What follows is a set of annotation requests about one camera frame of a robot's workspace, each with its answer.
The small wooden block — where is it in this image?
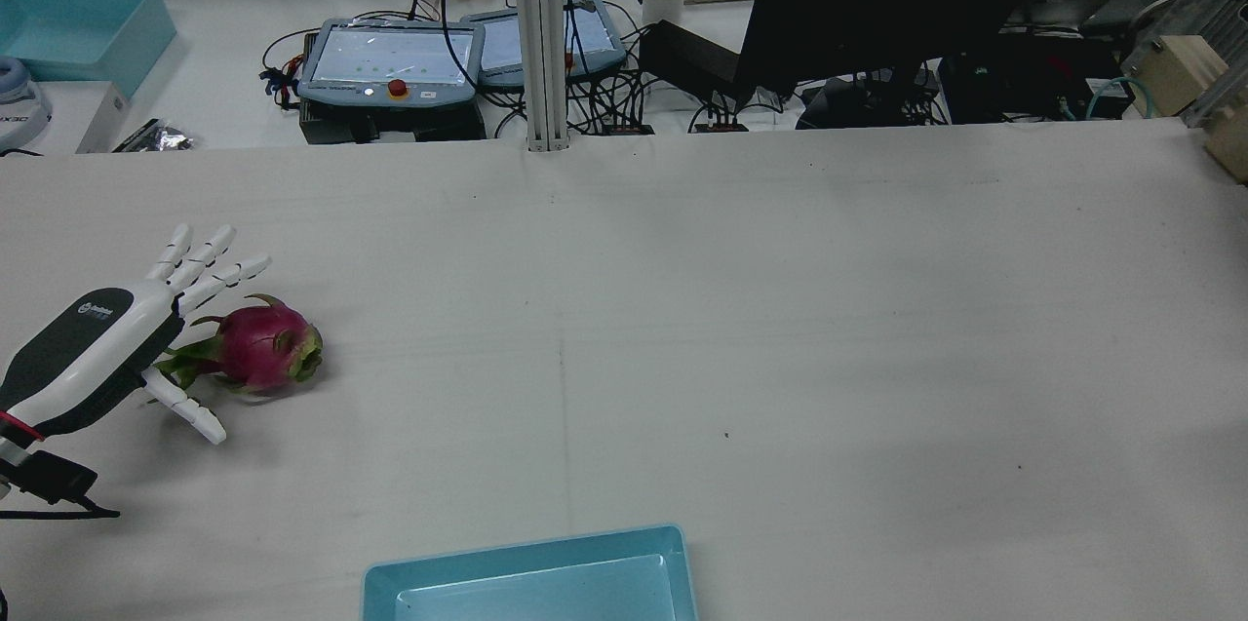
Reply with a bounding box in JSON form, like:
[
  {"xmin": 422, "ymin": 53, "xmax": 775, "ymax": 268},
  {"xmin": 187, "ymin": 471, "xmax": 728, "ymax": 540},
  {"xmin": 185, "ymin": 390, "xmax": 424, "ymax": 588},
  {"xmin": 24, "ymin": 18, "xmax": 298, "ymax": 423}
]
[{"xmin": 1204, "ymin": 104, "xmax": 1248, "ymax": 183}]

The grey teach pendant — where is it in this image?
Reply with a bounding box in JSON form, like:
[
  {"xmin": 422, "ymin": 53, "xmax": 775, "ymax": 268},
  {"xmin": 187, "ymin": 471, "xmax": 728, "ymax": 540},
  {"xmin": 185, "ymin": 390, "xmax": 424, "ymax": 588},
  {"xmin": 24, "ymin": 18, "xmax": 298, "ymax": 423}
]
[{"xmin": 458, "ymin": 0, "xmax": 628, "ymax": 94}]

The pink dragon fruit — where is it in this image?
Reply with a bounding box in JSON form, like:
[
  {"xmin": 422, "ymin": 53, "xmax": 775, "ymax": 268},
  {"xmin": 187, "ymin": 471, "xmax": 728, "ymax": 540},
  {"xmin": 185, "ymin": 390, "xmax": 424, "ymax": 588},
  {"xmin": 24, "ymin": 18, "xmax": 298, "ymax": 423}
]
[{"xmin": 154, "ymin": 294, "xmax": 325, "ymax": 398}]

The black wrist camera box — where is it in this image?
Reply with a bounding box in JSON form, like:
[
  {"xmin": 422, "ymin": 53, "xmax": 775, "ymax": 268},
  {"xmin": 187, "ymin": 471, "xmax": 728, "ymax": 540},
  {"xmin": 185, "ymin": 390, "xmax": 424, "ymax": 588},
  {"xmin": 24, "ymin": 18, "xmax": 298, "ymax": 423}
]
[{"xmin": 0, "ymin": 450, "xmax": 123, "ymax": 520}]

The dark blue hanging cable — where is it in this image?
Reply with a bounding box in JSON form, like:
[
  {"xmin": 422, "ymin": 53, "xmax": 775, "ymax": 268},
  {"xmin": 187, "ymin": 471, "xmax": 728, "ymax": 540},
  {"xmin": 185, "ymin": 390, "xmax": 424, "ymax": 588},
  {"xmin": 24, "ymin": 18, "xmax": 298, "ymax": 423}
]
[{"xmin": 437, "ymin": 0, "xmax": 469, "ymax": 81}]

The light blue plastic tray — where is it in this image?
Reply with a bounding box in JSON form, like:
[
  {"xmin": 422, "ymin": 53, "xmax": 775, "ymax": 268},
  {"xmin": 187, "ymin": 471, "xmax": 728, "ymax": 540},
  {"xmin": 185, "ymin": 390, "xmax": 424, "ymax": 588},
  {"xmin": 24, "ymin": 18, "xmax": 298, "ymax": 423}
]
[{"xmin": 361, "ymin": 524, "xmax": 701, "ymax": 621}]

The black box under pendant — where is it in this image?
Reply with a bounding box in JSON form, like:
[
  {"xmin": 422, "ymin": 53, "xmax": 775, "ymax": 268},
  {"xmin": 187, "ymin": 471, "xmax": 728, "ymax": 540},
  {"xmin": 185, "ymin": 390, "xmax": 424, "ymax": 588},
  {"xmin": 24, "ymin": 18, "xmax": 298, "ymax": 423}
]
[{"xmin": 298, "ymin": 99, "xmax": 488, "ymax": 146}]

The teal cable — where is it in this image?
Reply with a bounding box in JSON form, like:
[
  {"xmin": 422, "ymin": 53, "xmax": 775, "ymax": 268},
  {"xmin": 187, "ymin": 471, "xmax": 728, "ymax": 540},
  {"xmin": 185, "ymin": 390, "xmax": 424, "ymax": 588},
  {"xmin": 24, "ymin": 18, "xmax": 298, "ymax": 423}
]
[{"xmin": 1085, "ymin": 75, "xmax": 1156, "ymax": 122}]

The white round device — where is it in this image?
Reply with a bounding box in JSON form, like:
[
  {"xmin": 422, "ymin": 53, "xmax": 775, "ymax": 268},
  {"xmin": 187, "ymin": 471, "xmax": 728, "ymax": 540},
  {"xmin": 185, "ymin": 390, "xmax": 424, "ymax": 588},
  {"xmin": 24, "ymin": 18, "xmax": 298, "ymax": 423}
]
[{"xmin": 0, "ymin": 56, "xmax": 53, "ymax": 154}]

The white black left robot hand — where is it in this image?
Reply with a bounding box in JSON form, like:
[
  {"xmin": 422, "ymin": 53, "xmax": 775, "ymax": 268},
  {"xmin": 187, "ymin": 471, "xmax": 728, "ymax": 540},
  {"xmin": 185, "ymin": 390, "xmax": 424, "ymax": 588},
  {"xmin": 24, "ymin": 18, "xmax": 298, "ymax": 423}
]
[{"xmin": 0, "ymin": 223, "xmax": 272, "ymax": 446}]

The teach pendant with red button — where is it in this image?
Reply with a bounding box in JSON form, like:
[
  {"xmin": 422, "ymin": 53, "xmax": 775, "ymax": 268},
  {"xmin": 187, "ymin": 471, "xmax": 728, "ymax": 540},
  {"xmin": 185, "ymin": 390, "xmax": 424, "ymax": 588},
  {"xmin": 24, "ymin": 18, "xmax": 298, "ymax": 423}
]
[{"xmin": 295, "ymin": 17, "xmax": 486, "ymax": 108}]

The light blue storage box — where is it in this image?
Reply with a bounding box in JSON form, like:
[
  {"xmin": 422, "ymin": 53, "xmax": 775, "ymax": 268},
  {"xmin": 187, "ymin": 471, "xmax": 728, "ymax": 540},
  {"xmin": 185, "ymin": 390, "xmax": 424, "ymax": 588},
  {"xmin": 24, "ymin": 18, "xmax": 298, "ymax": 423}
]
[{"xmin": 0, "ymin": 0, "xmax": 178, "ymax": 100}]

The silver foil packet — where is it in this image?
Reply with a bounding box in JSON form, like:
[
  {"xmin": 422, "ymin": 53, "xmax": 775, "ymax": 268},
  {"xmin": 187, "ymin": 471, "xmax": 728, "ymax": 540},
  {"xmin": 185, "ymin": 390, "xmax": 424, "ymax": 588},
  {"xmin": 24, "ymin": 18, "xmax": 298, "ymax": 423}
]
[{"xmin": 114, "ymin": 119, "xmax": 196, "ymax": 154}]

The large wooden block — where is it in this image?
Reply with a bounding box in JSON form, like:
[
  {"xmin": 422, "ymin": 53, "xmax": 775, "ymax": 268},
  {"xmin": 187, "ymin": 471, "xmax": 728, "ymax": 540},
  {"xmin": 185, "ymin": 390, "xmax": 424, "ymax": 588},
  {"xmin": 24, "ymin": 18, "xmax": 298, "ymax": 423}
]
[{"xmin": 1121, "ymin": 34, "xmax": 1231, "ymax": 118}]

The aluminium profile post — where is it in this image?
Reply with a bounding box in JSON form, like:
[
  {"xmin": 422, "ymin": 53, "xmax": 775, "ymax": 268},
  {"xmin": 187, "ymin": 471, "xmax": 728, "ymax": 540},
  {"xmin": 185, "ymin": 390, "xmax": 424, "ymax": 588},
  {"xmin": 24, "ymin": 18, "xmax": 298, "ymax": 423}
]
[{"xmin": 509, "ymin": 0, "xmax": 570, "ymax": 152}]

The white cardboard box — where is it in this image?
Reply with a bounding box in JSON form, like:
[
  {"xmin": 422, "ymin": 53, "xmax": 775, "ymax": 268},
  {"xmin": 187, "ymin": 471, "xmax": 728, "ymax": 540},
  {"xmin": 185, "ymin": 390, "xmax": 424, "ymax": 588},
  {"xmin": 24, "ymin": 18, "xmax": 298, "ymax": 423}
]
[{"xmin": 76, "ymin": 83, "xmax": 133, "ymax": 154}]

